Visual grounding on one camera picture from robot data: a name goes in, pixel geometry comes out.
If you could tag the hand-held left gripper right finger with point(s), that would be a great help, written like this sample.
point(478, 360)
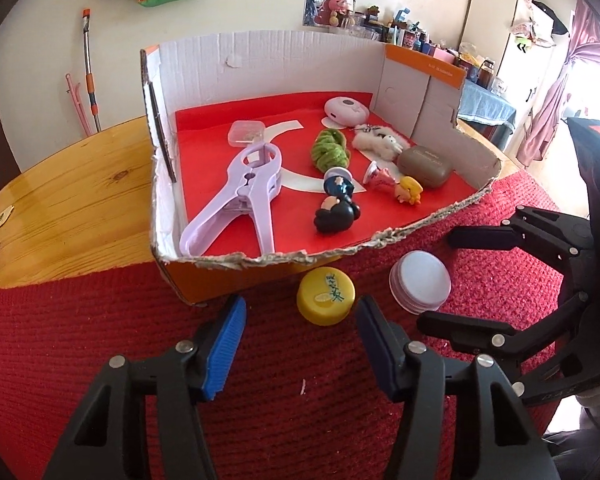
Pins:
point(380, 352)

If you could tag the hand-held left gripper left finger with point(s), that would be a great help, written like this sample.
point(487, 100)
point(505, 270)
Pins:
point(225, 347)

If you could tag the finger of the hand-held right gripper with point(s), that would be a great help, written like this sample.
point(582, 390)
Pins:
point(500, 237)
point(460, 325)

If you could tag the white jar lid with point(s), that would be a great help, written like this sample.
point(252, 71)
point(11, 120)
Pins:
point(422, 280)

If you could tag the yellow bottle cap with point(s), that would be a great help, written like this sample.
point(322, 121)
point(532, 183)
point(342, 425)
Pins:
point(325, 295)

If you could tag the yellow-haired figurine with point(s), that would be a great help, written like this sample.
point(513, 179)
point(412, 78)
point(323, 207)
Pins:
point(410, 190)

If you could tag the dark-haired figurine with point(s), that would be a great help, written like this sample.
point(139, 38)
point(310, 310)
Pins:
point(332, 215)

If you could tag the white cardboard box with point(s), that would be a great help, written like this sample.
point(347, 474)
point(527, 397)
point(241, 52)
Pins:
point(280, 60)

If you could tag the red knitted mat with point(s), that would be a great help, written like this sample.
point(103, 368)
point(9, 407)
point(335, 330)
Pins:
point(280, 410)

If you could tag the grey-brown cosmetic case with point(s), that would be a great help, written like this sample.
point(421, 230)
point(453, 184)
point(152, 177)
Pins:
point(425, 167)

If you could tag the pink curtain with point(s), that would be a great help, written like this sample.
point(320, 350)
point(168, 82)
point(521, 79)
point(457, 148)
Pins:
point(555, 105)

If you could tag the red paper liner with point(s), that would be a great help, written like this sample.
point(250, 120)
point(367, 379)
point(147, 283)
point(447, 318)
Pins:
point(295, 220)

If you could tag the lilac plastic clamp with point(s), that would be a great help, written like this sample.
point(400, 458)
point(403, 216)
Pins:
point(260, 200)

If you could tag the green scrunchie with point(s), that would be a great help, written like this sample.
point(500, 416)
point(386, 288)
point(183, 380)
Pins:
point(330, 152)

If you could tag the green toy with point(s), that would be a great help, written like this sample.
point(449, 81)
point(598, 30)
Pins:
point(524, 44)

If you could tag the pink round case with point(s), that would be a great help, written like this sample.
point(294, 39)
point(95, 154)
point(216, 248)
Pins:
point(345, 111)

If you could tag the cluttered shelf of items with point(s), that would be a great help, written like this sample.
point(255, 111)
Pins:
point(430, 45)

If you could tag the wooden table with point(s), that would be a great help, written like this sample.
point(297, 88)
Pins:
point(70, 200)

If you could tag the small clear plastic box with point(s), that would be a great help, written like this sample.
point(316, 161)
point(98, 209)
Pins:
point(245, 132)

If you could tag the white cabinet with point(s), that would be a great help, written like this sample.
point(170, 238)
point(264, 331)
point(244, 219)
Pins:
point(495, 20)

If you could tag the white paper tag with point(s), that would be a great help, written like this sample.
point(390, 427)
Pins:
point(2, 218)

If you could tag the pink plush rabbit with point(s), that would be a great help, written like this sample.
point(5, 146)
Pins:
point(336, 7)

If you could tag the pink plastic hanger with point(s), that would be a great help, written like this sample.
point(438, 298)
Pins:
point(77, 105)

